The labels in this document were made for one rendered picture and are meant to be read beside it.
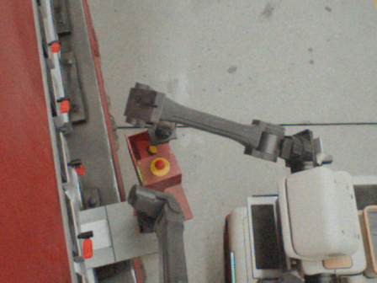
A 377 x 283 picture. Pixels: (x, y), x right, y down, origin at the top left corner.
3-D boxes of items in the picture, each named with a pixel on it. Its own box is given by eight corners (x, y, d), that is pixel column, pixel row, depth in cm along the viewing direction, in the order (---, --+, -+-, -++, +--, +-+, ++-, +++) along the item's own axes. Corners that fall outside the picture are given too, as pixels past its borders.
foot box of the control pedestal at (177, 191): (193, 218, 251) (194, 212, 240) (148, 233, 247) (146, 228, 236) (181, 184, 258) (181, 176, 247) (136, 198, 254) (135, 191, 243)
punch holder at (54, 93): (65, 128, 141) (51, 102, 126) (36, 134, 140) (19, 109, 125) (58, 85, 147) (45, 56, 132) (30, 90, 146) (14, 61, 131)
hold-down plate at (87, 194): (114, 275, 154) (113, 274, 151) (98, 280, 153) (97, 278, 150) (98, 189, 165) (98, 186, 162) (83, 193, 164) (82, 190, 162)
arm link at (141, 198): (168, 238, 126) (183, 212, 123) (129, 227, 121) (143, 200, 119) (160, 213, 136) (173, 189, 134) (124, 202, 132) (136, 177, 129)
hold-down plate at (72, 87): (87, 122, 175) (85, 119, 172) (72, 125, 175) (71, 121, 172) (75, 55, 187) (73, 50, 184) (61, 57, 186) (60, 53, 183)
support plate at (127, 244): (172, 249, 146) (171, 248, 145) (87, 269, 143) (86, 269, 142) (158, 194, 153) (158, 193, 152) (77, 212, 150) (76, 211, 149)
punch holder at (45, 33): (55, 72, 149) (43, 41, 134) (29, 77, 148) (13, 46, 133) (50, 33, 155) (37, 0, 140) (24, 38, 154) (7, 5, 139)
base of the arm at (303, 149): (317, 168, 135) (312, 129, 139) (300, 162, 130) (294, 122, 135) (294, 175, 141) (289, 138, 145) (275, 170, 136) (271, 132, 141)
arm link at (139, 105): (136, 123, 113) (147, 82, 113) (119, 120, 125) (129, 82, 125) (283, 163, 132) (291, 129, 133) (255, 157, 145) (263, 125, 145)
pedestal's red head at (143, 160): (182, 184, 189) (183, 168, 173) (143, 196, 187) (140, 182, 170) (166, 140, 197) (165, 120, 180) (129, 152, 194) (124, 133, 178)
